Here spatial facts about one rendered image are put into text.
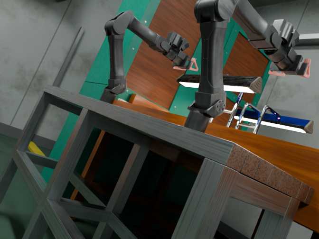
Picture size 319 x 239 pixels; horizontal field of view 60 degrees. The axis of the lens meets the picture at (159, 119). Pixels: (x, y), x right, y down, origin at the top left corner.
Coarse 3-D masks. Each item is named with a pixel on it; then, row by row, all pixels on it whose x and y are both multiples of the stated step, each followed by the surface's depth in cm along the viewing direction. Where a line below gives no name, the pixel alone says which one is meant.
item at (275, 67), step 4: (300, 56) 97; (284, 60) 96; (288, 60) 97; (296, 60) 98; (300, 60) 97; (272, 64) 104; (276, 64) 99; (280, 64) 98; (284, 64) 98; (288, 64) 98; (292, 64) 98; (296, 64) 97; (272, 68) 104; (276, 68) 102; (280, 68) 100; (284, 68) 99; (288, 68) 99; (292, 68) 98; (296, 68) 97; (296, 72) 97
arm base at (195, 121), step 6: (192, 114) 78; (198, 114) 77; (204, 114) 78; (186, 120) 80; (192, 120) 78; (198, 120) 77; (204, 120) 78; (186, 126) 78; (192, 126) 77; (198, 126) 77; (204, 126) 78; (204, 132) 79
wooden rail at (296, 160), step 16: (144, 112) 138; (160, 112) 127; (208, 128) 99; (224, 128) 94; (160, 144) 117; (240, 144) 86; (256, 144) 81; (272, 144) 77; (288, 144) 74; (176, 160) 106; (192, 160) 99; (272, 160) 76; (288, 160) 72; (304, 160) 69; (304, 176) 68; (304, 208) 65; (304, 224) 63
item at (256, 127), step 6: (252, 108) 189; (264, 108) 173; (270, 108) 174; (240, 114) 185; (264, 114) 172; (276, 114) 180; (240, 120) 184; (258, 120) 172; (246, 126) 178; (252, 126) 174; (258, 126) 172
